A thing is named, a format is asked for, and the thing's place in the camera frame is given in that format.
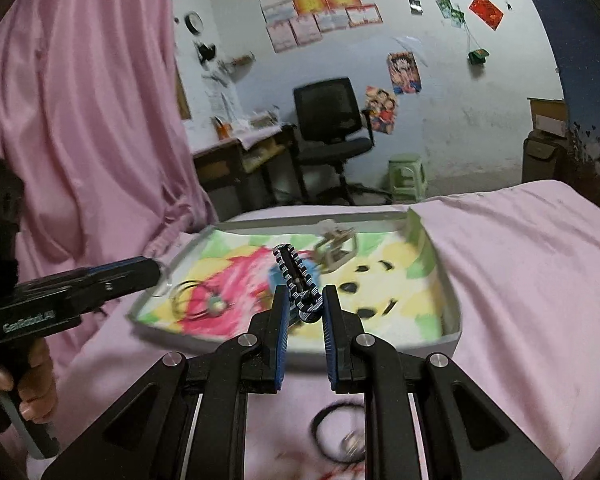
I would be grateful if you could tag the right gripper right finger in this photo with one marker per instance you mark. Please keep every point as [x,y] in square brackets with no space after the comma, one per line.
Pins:
[424,417]

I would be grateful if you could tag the cartoon poster lower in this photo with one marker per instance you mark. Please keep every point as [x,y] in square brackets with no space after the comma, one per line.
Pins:
[382,107]

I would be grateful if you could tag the shallow grey cardboard tray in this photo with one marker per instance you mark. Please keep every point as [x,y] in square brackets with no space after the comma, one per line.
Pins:
[306,306]

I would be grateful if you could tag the wooden desk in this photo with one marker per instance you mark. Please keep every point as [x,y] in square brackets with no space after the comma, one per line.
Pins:
[244,165]

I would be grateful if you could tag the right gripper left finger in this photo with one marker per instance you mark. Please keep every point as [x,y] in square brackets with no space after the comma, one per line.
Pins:
[185,418]

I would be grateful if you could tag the colourful painted paper liner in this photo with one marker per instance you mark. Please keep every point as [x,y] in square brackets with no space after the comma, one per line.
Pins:
[229,274]

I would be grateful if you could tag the orange pen holder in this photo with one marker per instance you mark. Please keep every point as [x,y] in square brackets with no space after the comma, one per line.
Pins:
[223,129]

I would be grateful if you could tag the person's left hand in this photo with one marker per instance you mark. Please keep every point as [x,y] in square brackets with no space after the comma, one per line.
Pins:
[37,388]

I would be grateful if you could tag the red paper square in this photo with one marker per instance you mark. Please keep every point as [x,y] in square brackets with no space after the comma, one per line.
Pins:
[488,12]

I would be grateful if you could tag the pink curtain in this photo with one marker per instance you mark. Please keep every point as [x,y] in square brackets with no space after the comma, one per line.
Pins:
[89,122]

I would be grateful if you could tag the round wall clock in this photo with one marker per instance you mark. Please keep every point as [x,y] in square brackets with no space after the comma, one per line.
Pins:
[194,23]

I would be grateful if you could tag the green photos on wall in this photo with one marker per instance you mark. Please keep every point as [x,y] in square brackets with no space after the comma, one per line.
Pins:
[452,13]

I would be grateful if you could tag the wall certificates cluster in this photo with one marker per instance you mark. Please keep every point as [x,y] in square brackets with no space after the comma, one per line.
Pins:
[293,24]

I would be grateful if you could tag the small photo on wall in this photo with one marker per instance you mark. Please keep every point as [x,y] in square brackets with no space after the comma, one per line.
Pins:
[415,6]

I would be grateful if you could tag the green hanging ornament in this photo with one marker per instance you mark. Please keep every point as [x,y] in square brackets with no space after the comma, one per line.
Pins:
[476,54]

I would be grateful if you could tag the cartoon poster upper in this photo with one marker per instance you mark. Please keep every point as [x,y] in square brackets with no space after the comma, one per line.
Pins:
[404,73]

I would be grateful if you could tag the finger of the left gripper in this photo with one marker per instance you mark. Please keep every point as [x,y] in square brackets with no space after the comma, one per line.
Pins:
[125,272]

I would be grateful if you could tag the cartoon poster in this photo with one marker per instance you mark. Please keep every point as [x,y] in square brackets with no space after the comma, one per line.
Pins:
[382,107]
[404,73]

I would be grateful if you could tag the blue starry fabric wardrobe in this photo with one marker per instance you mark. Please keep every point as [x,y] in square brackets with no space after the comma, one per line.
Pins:
[573,28]

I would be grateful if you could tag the books stack on desk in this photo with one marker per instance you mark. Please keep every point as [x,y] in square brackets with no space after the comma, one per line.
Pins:
[255,122]

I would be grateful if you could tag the cardboard box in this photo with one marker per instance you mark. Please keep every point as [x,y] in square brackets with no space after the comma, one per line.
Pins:
[549,116]

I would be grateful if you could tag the pink bed sheet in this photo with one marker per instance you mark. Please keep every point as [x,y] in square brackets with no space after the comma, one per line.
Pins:
[525,265]

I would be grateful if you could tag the black office chair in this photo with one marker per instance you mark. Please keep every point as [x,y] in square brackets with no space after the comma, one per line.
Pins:
[335,130]

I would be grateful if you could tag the green plastic stool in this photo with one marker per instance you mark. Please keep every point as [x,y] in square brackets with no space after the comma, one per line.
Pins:
[407,178]

